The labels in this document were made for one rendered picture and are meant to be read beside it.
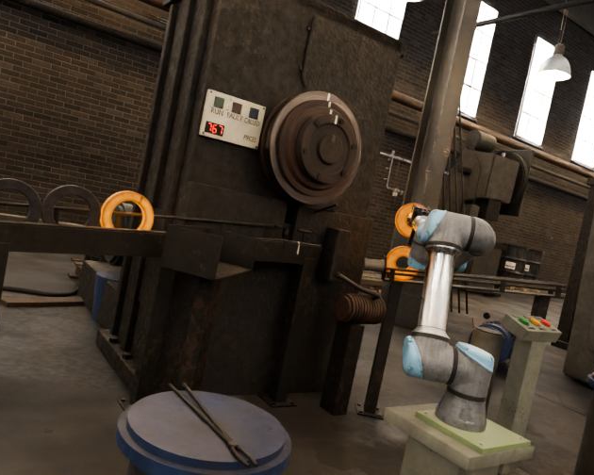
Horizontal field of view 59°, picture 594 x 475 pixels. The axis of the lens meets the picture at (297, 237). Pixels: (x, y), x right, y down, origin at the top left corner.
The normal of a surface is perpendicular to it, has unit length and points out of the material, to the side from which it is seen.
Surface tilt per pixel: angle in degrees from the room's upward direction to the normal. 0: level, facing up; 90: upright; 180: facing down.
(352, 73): 90
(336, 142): 90
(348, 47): 90
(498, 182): 92
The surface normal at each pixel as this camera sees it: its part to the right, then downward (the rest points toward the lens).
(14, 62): 0.54, 0.15
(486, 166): -0.87, -0.15
